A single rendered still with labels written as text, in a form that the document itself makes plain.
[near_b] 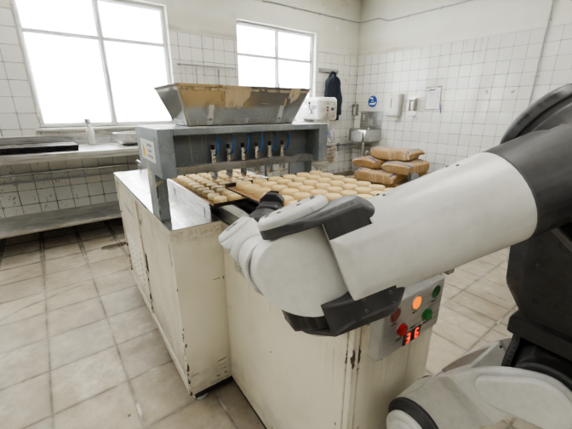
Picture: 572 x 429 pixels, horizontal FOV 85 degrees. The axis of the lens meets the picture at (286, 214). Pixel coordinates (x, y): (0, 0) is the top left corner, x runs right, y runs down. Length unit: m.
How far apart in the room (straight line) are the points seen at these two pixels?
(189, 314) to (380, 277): 1.12
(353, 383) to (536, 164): 0.64
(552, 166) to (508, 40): 4.78
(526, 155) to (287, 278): 0.23
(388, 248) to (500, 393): 0.48
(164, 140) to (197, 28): 3.53
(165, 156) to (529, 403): 1.05
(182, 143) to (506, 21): 4.51
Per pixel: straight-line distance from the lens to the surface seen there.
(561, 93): 0.39
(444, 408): 0.86
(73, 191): 4.19
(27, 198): 4.20
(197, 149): 1.23
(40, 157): 3.37
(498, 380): 0.70
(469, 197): 0.30
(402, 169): 4.53
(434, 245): 0.28
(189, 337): 1.40
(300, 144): 1.46
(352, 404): 0.89
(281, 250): 0.30
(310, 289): 0.31
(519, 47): 5.04
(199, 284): 1.29
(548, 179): 0.33
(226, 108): 1.24
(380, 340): 0.77
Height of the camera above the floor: 1.24
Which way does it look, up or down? 19 degrees down
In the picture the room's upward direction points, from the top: straight up
